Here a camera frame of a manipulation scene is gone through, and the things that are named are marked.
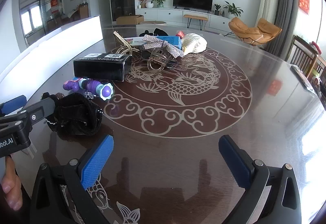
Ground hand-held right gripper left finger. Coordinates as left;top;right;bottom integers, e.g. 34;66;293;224
29;134;114;224

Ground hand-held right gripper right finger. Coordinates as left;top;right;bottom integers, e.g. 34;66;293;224
218;134;302;224

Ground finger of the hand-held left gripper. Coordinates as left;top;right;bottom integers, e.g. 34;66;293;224
0;98;56;127
0;95;27;115

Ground black beaded velvet scrunchie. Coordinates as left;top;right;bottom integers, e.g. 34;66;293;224
139;28;169;36

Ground brown patterned desktop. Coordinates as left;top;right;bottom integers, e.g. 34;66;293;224
0;24;326;224

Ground person's left hand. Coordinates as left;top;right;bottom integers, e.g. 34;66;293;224
0;156;23;210

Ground purple flower toy wand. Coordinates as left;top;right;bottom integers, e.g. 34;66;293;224
64;77;114;100

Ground black cardboard box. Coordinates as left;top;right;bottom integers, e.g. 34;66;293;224
73;53;132;82

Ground wooden side cabinet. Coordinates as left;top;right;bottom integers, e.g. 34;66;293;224
78;4;89;18

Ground gold rhinestone banana clip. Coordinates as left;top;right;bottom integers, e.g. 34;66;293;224
113;31;140;56

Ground black flat pouch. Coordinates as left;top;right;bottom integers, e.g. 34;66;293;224
290;65;319;94

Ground translucent brown claw clip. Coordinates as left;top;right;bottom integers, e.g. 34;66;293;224
147;47;170;72

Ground cream knit hat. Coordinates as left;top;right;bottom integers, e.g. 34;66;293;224
181;33;207;56

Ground wooden chair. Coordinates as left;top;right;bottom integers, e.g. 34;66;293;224
290;36;319;79

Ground brown cardboard box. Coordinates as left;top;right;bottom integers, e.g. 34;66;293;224
116;15;144;25

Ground orange lounge chair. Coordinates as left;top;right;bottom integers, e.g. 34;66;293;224
228;17;283;45

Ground silver rhinestone bow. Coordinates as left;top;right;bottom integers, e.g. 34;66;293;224
142;34;184;58

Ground blue and white box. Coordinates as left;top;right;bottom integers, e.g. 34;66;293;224
124;36;182;49

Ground red cloth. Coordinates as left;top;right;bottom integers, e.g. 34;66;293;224
311;42;323;55

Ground wooden bench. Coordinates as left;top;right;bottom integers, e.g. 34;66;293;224
183;14;209;29

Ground large leafy potted plant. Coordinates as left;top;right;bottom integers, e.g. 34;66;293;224
224;1;243;19

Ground white television cabinet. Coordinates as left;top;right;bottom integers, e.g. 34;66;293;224
135;8;232;30

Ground grey curtain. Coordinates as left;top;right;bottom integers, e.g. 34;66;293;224
265;0;298;56

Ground white standing air conditioner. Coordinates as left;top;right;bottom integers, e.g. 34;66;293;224
256;0;280;27

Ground red wall decoration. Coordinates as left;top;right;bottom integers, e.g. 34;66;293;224
299;0;310;14

